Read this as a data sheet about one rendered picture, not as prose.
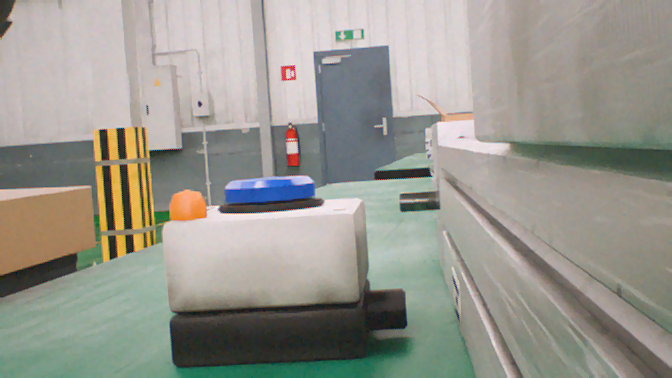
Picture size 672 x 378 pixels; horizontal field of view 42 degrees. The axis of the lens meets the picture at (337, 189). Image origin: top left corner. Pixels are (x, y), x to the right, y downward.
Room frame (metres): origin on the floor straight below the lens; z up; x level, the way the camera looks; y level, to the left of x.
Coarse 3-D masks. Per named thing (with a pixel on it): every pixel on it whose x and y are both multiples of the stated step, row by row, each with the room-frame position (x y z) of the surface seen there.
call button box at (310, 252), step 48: (192, 240) 0.35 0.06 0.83; (240, 240) 0.35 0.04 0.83; (288, 240) 0.35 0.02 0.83; (336, 240) 0.35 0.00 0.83; (192, 288) 0.35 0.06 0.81; (240, 288) 0.35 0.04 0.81; (288, 288) 0.35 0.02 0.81; (336, 288) 0.35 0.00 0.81; (192, 336) 0.35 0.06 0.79; (240, 336) 0.35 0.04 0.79; (288, 336) 0.35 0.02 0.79; (336, 336) 0.35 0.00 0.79
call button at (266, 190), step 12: (240, 180) 0.39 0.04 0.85; (252, 180) 0.38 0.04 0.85; (264, 180) 0.37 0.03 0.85; (276, 180) 0.37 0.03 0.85; (288, 180) 0.37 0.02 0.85; (300, 180) 0.38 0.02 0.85; (312, 180) 0.39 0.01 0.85; (228, 192) 0.38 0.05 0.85; (240, 192) 0.37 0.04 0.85; (252, 192) 0.37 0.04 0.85; (264, 192) 0.37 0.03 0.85; (276, 192) 0.37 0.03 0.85; (288, 192) 0.37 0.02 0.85; (300, 192) 0.37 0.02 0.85; (312, 192) 0.38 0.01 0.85
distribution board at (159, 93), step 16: (144, 80) 11.77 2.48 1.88; (160, 80) 11.73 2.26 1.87; (176, 80) 11.92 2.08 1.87; (144, 96) 11.77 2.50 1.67; (160, 96) 11.74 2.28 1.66; (176, 96) 11.87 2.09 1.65; (192, 96) 11.81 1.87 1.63; (208, 96) 11.82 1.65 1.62; (144, 112) 11.77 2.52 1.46; (160, 112) 11.74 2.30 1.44; (176, 112) 11.82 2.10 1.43; (208, 112) 11.79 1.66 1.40; (160, 128) 11.74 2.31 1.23; (176, 128) 11.77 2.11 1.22; (160, 144) 11.74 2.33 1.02; (176, 144) 11.72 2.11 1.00; (208, 176) 11.86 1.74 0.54; (208, 192) 11.86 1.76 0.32
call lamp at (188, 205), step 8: (184, 192) 0.36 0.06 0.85; (192, 192) 0.36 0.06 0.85; (176, 200) 0.36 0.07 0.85; (184, 200) 0.35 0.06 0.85; (192, 200) 0.36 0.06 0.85; (200, 200) 0.36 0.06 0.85; (176, 208) 0.35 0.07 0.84; (184, 208) 0.35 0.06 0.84; (192, 208) 0.35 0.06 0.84; (200, 208) 0.36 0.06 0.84; (176, 216) 0.35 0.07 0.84; (184, 216) 0.35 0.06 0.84; (192, 216) 0.35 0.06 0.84; (200, 216) 0.36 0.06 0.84
